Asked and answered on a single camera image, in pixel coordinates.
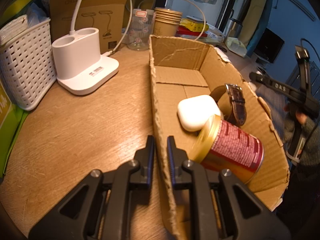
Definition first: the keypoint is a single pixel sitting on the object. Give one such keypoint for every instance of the yellow packet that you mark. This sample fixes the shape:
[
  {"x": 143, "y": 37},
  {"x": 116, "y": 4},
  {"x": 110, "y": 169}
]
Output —
[{"x": 193, "y": 25}]

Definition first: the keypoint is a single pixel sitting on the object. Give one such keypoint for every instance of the black scissors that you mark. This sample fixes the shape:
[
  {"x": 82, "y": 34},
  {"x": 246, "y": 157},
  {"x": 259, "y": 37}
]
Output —
[{"x": 221, "y": 47}]

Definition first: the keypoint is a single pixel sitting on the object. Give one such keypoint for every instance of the white woven plastic basket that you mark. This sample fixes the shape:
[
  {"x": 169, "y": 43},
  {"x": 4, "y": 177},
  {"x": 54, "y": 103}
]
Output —
[{"x": 27, "y": 67}]

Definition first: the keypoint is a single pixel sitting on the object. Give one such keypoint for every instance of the flat white box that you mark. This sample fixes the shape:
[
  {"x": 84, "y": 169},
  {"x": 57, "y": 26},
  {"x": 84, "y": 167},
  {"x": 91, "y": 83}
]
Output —
[{"x": 215, "y": 33}]

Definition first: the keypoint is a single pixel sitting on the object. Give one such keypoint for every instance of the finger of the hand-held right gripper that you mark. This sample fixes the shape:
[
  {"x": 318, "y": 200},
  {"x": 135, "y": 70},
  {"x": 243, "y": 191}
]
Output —
[{"x": 260, "y": 78}]

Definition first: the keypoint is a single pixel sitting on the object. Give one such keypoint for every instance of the person's right hand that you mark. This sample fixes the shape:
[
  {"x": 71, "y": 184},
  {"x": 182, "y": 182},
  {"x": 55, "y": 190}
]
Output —
[{"x": 301, "y": 118}]

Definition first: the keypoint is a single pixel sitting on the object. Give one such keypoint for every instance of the small white device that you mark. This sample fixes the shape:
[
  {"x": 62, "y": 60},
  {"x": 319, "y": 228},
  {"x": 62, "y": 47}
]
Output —
[{"x": 195, "y": 18}]

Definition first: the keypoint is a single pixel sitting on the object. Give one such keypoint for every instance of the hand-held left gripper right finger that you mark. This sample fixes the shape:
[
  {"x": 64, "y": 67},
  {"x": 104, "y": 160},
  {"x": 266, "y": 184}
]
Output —
[{"x": 172, "y": 157}]

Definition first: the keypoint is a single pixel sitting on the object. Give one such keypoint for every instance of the black television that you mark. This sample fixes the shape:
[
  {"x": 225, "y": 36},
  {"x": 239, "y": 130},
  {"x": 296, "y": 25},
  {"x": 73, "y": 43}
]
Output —
[{"x": 268, "y": 43}]

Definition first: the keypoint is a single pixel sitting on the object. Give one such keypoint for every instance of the clear glass jar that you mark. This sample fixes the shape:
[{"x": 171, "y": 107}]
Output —
[{"x": 140, "y": 30}]

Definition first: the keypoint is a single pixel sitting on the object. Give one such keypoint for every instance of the cardboard box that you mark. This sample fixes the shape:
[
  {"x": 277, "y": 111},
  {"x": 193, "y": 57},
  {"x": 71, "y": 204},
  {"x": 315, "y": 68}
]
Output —
[{"x": 175, "y": 55}]

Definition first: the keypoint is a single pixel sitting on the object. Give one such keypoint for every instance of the white desk lamp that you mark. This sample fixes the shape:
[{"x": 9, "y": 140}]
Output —
[{"x": 82, "y": 65}]

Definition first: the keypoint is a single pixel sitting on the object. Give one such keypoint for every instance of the stack of brown paper cups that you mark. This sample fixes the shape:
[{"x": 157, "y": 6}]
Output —
[{"x": 166, "y": 25}]

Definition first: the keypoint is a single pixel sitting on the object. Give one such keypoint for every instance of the pale yellow tissue pack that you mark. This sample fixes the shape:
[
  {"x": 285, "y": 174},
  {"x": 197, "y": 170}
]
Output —
[{"x": 236, "y": 46}]

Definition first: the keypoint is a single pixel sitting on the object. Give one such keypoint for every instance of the yellow curtain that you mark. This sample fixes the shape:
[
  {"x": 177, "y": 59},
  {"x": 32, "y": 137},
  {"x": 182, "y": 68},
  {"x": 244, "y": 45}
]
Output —
[{"x": 257, "y": 10}]

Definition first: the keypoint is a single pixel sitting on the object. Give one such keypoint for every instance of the paper cups pack green wrap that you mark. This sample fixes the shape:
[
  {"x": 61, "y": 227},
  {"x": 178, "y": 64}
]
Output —
[{"x": 10, "y": 125}]

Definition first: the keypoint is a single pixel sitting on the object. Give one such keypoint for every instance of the teal curtain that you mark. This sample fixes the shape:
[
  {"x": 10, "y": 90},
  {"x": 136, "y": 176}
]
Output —
[{"x": 265, "y": 30}]

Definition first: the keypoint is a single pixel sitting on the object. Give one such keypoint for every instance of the red gold can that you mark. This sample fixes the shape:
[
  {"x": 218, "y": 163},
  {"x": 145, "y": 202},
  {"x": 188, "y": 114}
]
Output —
[{"x": 232, "y": 150}]

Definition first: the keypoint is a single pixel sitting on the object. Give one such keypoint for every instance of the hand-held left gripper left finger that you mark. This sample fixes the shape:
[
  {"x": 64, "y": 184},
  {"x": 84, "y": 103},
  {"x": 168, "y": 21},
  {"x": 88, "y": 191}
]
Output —
[{"x": 150, "y": 157}]

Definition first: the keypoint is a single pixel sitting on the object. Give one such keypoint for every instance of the steel thermos flask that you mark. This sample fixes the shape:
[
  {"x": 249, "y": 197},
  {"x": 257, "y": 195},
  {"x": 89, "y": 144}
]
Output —
[{"x": 234, "y": 27}]

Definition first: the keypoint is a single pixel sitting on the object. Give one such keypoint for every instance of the person's right forearm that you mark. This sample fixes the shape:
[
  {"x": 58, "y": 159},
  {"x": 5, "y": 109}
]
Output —
[{"x": 312, "y": 140}]

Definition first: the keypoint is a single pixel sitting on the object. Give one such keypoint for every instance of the white air conditioner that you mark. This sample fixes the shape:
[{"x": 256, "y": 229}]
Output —
[{"x": 300, "y": 2}]

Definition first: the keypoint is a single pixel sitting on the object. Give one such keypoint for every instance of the white earbuds case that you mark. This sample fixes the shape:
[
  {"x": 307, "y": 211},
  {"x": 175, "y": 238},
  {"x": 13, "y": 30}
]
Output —
[{"x": 197, "y": 111}]

